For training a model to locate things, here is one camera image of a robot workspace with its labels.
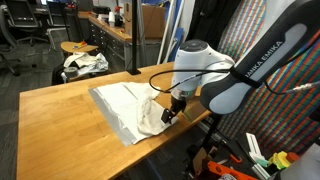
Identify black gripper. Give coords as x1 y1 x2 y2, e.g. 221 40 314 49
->
160 95 188 125

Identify white cloth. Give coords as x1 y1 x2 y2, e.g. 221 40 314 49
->
94 81 180 145

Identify open cardboard box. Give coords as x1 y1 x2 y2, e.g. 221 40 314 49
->
192 146 218 174

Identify grey tape strip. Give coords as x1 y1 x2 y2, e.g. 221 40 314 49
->
87 87 138 148

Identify blue board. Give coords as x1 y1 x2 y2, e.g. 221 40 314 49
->
166 26 185 63

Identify white pipe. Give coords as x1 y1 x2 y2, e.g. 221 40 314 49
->
156 0 177 65
163 0 186 63

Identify white slotted metal plate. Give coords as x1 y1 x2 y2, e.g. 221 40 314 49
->
245 132 268 164

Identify wooden top workbench cabinet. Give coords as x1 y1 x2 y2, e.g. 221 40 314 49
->
87 14 161 73

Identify large cardboard box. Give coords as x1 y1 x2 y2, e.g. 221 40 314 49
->
123 3 167 39

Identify black hanging fabric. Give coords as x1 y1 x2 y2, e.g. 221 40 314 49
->
185 0 242 52

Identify grey tape roll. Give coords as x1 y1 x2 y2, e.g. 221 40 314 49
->
63 66 80 80

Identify red capped bottle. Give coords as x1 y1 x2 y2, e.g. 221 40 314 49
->
114 5 124 28

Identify stack of white cups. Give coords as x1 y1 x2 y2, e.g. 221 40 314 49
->
108 11 116 28

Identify round wooden stool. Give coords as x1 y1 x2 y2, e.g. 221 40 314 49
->
60 41 100 55

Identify colourful toys on stool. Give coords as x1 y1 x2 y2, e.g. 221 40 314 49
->
72 40 88 50

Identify yellow green plastic item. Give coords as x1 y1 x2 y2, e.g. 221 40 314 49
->
268 150 293 170

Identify red round cap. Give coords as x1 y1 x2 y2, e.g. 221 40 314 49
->
286 151 301 164

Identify translucent white container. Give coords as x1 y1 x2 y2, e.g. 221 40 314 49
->
278 143 320 180

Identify brass wrist camera box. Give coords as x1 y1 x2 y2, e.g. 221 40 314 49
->
182 105 198 122

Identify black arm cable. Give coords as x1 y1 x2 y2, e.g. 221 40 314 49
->
264 79 320 96
148 67 235 95

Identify black camera pole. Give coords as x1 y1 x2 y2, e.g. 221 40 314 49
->
127 0 142 76

